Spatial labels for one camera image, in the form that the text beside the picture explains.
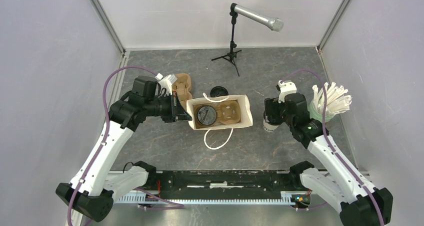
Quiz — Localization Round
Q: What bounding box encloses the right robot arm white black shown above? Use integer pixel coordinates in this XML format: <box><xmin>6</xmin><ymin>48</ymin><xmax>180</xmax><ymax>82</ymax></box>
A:
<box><xmin>263</xmin><ymin>93</ymin><xmax>393</xmax><ymax>225</ymax></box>

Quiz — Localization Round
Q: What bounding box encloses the white wrapped straws bundle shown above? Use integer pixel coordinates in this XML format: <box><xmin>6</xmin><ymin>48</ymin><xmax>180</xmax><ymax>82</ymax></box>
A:
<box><xmin>311</xmin><ymin>82</ymin><xmax>352</xmax><ymax>117</ymax></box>

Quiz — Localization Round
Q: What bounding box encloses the silver microphone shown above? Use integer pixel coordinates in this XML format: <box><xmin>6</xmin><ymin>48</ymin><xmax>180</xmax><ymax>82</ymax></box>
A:
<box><xmin>230</xmin><ymin>3</ymin><xmax>284</xmax><ymax>32</ymax></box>

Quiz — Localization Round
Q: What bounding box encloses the brown paper bag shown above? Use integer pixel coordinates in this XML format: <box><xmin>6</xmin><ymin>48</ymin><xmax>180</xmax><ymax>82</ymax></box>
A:
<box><xmin>186</xmin><ymin>93</ymin><xmax>253</xmax><ymax>150</ymax></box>

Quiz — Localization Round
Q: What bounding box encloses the black microphone tripod stand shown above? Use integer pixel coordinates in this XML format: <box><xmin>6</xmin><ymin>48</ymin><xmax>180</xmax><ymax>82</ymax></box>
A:
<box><xmin>211</xmin><ymin>11</ymin><xmax>242</xmax><ymax>76</ymax></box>

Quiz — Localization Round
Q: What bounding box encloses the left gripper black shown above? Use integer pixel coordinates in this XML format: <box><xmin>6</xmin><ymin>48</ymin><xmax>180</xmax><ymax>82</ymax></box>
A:
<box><xmin>144</xmin><ymin>90</ymin><xmax>192</xmax><ymax>123</ymax></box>

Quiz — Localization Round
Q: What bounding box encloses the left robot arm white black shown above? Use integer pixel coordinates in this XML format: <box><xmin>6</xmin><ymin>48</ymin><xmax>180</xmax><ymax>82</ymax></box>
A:
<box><xmin>55</xmin><ymin>74</ymin><xmax>191</xmax><ymax>222</ymax></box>

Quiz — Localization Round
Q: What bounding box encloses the cardboard cup carrier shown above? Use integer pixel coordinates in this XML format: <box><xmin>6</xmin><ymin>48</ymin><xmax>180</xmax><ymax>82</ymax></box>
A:
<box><xmin>172</xmin><ymin>73</ymin><xmax>193</xmax><ymax>110</ymax></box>
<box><xmin>193</xmin><ymin>100</ymin><xmax>242</xmax><ymax>128</ymax></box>

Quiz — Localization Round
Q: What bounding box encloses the black lid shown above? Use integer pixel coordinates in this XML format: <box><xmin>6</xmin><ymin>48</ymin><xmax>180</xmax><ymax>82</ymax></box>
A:
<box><xmin>209</xmin><ymin>86</ymin><xmax>229</xmax><ymax>98</ymax></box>
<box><xmin>195</xmin><ymin>105</ymin><xmax>218</xmax><ymax>126</ymax></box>

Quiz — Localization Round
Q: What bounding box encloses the purple cable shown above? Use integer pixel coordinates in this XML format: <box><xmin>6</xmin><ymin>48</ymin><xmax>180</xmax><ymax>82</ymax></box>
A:
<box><xmin>279</xmin><ymin>69</ymin><xmax>385</xmax><ymax>226</ymax></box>
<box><xmin>67</xmin><ymin>66</ymin><xmax>160</xmax><ymax>226</ymax></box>

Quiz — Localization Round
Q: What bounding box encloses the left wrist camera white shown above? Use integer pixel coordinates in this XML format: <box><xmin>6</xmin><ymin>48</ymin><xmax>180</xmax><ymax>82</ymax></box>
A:
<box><xmin>155</xmin><ymin>73</ymin><xmax>177</xmax><ymax>96</ymax></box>

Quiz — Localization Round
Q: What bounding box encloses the white paper cup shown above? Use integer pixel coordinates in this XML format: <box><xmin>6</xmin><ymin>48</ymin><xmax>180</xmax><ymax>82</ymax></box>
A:
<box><xmin>262</xmin><ymin>119</ymin><xmax>279</xmax><ymax>132</ymax></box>

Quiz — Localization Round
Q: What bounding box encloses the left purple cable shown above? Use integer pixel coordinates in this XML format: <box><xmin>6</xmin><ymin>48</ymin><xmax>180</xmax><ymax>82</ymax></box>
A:
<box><xmin>67</xmin><ymin>66</ymin><xmax>160</xmax><ymax>226</ymax></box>

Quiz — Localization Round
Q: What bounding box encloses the green cup holder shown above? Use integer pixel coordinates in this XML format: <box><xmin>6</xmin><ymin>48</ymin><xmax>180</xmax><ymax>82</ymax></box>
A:
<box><xmin>308</xmin><ymin>102</ymin><xmax>335</xmax><ymax>123</ymax></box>

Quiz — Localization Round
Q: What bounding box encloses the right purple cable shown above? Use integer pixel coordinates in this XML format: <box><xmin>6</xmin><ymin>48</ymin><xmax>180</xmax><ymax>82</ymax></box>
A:
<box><xmin>279</xmin><ymin>69</ymin><xmax>385</xmax><ymax>226</ymax></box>

